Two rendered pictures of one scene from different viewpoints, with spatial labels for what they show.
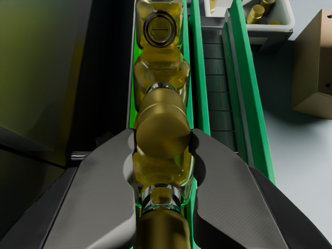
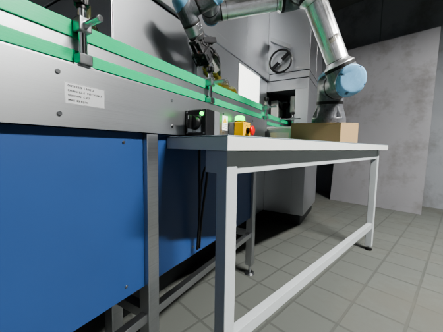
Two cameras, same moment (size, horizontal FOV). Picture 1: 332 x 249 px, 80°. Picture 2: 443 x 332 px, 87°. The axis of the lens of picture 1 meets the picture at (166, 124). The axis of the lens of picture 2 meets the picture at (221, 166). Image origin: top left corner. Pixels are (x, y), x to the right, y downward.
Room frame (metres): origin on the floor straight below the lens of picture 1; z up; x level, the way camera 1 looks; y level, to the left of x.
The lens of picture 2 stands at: (-0.90, -0.74, 0.73)
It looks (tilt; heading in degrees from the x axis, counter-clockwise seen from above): 5 degrees down; 36
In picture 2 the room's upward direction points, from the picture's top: 1 degrees clockwise
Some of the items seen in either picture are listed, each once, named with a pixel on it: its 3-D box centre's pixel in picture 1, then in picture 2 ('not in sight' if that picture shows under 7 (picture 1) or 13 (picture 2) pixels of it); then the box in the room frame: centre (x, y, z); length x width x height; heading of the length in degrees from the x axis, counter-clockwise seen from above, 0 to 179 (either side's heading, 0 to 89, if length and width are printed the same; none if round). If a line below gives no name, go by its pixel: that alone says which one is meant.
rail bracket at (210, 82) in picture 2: not in sight; (215, 85); (-0.22, -0.20, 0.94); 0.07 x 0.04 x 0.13; 96
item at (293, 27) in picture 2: not in sight; (297, 52); (1.55, 0.12, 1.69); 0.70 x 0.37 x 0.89; 6
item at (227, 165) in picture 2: not in sight; (325, 222); (0.32, -0.48, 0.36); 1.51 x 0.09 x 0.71; 171
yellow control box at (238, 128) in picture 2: not in sight; (240, 131); (-0.05, -0.20, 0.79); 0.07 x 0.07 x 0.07; 6
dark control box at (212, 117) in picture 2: not in sight; (202, 124); (-0.33, -0.23, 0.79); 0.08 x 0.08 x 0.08; 6
